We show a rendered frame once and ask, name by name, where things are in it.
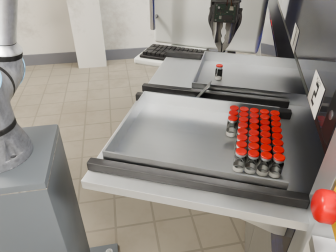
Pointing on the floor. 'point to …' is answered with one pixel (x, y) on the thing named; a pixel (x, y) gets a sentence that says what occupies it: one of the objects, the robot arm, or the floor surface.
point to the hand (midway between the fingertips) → (222, 46)
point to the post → (324, 179)
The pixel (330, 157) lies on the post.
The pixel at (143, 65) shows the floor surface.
